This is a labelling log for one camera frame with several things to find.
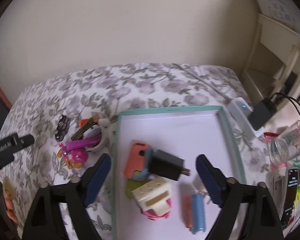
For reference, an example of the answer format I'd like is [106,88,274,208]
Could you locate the white watch band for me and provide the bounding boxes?
[84,118,110,152]

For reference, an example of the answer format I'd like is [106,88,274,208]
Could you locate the small orange blue toy knife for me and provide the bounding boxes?
[183,192,206,235]

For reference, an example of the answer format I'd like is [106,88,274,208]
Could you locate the magenta lighter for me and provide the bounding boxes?
[65,136,101,151]

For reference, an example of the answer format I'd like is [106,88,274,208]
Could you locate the floral grey white blanket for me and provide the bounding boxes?
[0,62,273,240]

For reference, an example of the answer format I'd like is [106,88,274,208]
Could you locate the black toy car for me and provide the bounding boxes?
[55,115,70,142]

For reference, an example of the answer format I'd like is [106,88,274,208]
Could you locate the black plugged power adapter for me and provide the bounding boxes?
[248,98,277,130]

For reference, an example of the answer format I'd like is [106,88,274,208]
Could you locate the person's hand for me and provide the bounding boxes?
[2,177,18,226]

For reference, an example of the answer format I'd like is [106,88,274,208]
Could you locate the cream shelf unit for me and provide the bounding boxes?
[241,0,300,103]

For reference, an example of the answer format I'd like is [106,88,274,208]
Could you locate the pink watch band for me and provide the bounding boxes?
[141,198,172,220]

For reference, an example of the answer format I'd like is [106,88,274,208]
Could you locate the teal rimmed white tray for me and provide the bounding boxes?
[111,106,246,239]

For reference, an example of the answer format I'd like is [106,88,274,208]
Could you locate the gold patterned lighter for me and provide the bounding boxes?
[71,117,99,141]

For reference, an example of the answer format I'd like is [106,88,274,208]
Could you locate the pink yellow small toy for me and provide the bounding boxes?
[56,143,88,169]

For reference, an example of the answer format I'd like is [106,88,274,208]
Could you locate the black wall charger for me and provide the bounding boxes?
[148,150,191,181]

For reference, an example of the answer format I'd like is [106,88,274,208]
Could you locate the large coral blue toy knife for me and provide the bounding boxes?
[123,141,156,199]

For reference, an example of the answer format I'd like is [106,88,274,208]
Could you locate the smartphone in stand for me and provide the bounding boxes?
[273,168,299,230]

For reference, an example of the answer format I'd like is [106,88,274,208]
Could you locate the red glue bottle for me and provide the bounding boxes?
[79,119,89,127]

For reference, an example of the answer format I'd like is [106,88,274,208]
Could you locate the white power strip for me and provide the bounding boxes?
[227,97,265,141]

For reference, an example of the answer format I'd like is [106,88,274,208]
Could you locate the clear glass jar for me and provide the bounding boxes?
[269,120,300,166]

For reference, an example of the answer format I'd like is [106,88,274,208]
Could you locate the cream plastic clip stand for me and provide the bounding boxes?
[132,177,172,211]

